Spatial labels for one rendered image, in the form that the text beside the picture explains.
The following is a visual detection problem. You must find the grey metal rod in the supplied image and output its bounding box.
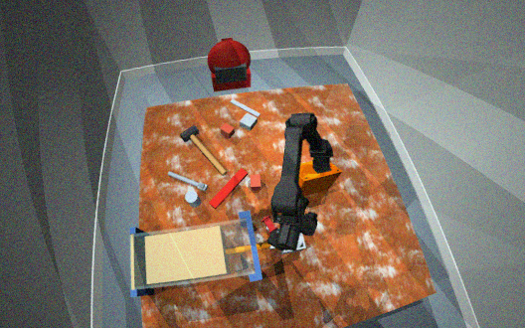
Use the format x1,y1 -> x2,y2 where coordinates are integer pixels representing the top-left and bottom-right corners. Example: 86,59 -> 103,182
167,172 -> 208,191

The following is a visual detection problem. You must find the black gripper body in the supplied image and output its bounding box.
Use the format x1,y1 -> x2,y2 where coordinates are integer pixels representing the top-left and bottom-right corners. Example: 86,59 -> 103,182
267,197 -> 309,251

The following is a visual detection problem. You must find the clear-panelled guard cubby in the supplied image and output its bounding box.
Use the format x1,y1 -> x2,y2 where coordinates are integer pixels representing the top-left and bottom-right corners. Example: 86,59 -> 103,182
129,211 -> 257,297

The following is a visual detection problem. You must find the grey cylinder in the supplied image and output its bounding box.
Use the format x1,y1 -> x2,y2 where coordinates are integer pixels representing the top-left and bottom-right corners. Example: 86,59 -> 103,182
185,191 -> 201,208

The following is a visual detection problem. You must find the red flat bar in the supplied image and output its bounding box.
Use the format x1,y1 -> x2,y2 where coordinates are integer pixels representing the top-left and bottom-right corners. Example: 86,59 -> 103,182
209,168 -> 248,209

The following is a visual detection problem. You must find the white flat bar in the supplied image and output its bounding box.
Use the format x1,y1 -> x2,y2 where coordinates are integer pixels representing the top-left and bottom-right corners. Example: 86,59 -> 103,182
230,99 -> 260,117

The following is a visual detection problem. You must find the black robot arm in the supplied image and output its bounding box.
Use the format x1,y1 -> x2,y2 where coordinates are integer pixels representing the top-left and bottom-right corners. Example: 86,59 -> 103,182
270,112 -> 333,250

